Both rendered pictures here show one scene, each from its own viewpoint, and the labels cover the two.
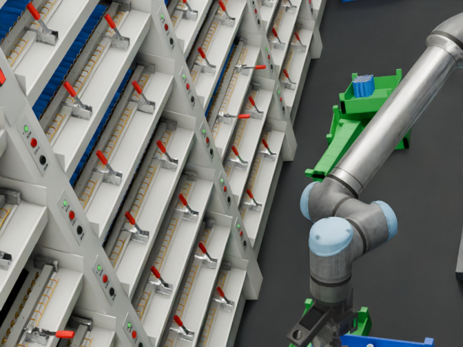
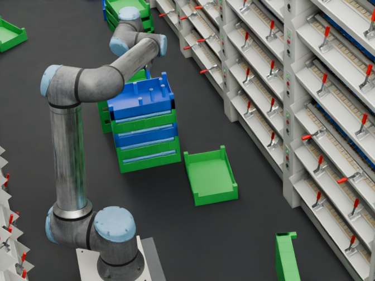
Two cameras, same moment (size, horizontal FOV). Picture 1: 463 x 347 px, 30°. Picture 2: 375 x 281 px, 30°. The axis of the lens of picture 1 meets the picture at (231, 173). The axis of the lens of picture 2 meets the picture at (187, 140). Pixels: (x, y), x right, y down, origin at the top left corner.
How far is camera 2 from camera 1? 388 cm
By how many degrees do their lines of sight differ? 95
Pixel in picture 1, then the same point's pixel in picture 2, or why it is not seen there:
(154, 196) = (260, 25)
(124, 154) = not seen: outside the picture
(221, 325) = (265, 138)
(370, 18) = not seen: outside the picture
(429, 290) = (170, 236)
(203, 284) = (264, 105)
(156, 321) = (236, 39)
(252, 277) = (284, 184)
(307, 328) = not seen: hidden behind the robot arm
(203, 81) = (317, 86)
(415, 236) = (202, 271)
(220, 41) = (346, 118)
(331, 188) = (147, 35)
